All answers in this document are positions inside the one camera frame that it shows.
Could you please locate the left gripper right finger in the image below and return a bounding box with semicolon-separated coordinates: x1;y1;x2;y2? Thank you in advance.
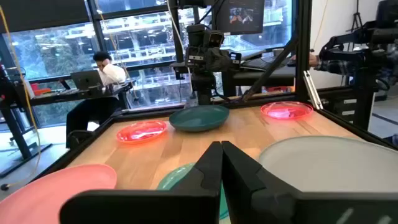
221;140;398;224

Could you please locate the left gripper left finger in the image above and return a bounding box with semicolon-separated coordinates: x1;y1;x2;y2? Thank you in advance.
58;141;223;224

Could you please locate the yellow cable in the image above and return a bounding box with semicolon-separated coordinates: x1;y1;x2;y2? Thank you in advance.
0;6;42;191

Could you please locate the orange object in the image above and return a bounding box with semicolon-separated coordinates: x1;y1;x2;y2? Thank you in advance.
30;82;52;96

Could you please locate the teal translucent plastic plate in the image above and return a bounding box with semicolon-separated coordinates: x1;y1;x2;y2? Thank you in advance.
156;162;230;221

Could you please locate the pink opaque plastic plate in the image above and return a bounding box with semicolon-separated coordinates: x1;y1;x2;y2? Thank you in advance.
0;164;118;224

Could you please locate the black drawer cabinet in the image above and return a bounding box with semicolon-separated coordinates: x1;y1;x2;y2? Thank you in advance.
323;88;377;131

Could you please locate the black tripod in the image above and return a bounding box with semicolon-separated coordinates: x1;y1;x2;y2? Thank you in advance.
346;0;364;32

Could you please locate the silver laptop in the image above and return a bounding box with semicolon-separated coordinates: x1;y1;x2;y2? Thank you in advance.
70;69;104;91

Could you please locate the black keyboard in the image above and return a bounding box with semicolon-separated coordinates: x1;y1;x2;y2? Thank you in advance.
242;57;290;71

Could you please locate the black monitor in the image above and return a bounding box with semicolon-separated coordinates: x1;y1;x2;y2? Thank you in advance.
213;0;266;35

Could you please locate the black office chair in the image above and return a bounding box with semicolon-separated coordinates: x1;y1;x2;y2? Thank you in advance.
65;129;95;149

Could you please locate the orange translucent plastic plate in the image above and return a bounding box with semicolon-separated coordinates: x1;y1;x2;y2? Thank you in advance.
116;119;169;144

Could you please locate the silver metal bracket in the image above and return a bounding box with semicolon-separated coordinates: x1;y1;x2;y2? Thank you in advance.
303;70;324;110

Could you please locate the black aluminium table frame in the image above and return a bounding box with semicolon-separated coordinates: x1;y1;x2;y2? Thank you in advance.
30;0;398;184

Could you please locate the dark teal opaque plate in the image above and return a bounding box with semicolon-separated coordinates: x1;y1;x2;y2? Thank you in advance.
169;105;230;133

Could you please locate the person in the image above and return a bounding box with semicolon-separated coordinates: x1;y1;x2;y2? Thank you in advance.
65;51;127;149
309;43;398;86

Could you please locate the black standing desk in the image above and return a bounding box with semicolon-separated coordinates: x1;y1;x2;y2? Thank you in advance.
0;65;137;178

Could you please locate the large grey plastic plate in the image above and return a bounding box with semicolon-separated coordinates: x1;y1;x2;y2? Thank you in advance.
257;135;398;193

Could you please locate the pink translucent plastic plate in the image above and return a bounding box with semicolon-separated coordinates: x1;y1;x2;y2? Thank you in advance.
260;101;314;121

